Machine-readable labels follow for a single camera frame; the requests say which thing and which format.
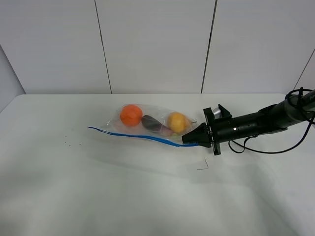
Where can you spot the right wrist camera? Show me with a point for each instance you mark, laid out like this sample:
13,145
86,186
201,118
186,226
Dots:
221,112

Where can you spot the orange fruit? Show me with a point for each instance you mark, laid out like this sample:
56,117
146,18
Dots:
131,115

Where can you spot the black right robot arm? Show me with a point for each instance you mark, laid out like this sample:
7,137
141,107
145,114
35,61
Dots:
298,106

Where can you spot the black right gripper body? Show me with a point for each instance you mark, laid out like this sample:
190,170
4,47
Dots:
227,128

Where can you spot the clear blue-zip plastic bag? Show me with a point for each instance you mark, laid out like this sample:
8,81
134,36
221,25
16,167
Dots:
115,127

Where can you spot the yellow pear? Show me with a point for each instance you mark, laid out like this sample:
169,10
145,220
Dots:
179,123

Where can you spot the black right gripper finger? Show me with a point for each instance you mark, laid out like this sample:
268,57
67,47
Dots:
199,135
204,144

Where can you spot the purple eggplant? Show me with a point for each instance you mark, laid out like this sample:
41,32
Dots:
154,126

